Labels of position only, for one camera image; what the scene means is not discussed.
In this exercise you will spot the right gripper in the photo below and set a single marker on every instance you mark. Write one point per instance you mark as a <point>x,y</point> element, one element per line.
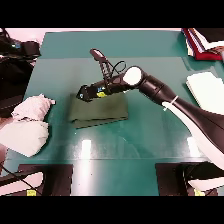
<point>95,91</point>

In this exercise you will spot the green T-shirt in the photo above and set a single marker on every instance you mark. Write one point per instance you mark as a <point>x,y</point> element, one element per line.
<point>100,111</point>

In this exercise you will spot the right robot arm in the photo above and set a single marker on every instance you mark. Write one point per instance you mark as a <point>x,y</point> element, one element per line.
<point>186,110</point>

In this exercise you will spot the white folded garment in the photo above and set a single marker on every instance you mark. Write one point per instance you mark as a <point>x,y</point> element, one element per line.
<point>206,91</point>

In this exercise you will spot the black garment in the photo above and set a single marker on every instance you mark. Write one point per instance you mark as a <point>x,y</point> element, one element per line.
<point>13,83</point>

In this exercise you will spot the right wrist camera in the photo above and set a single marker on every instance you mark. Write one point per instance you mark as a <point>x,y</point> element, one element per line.
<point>101,65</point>

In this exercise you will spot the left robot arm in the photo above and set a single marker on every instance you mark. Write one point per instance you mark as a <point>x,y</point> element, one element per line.
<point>20,183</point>

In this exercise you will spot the red garment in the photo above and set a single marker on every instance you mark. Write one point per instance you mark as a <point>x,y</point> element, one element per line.
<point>200,53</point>

